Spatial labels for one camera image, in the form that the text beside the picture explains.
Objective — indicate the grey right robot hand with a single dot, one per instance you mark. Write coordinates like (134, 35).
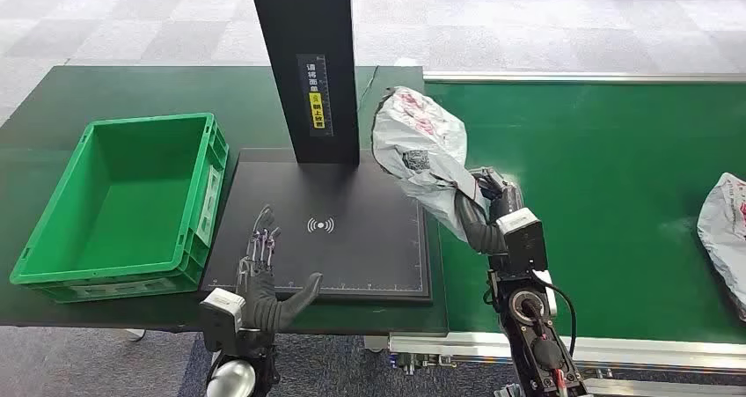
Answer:
(475, 225)

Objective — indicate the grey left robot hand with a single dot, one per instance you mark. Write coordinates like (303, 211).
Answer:
(262, 298)

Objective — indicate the grey plastic mailer package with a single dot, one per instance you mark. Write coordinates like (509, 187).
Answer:
(725, 231)
(416, 132)

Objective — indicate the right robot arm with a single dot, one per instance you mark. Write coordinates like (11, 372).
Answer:
(542, 347)

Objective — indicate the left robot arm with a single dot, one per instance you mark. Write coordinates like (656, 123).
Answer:
(233, 377)

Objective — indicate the green conveyor belt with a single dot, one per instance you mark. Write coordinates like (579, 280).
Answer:
(612, 208)

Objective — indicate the green plastic crate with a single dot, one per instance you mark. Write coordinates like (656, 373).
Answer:
(116, 208)

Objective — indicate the black yellow column label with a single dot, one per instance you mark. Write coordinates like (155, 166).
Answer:
(316, 91)

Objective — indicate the black scanner column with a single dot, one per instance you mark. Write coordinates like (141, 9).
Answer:
(291, 21)

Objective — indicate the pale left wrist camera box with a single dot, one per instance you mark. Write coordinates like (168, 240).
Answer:
(220, 315)

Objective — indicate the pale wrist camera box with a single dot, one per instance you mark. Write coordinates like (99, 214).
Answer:
(220, 315)
(524, 240)

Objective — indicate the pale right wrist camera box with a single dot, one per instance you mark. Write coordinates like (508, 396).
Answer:
(524, 240)

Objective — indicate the black scanner base plate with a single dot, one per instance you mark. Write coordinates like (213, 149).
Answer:
(361, 243)

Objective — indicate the aluminium conveyor side rail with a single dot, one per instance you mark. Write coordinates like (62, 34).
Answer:
(641, 353)
(583, 77)

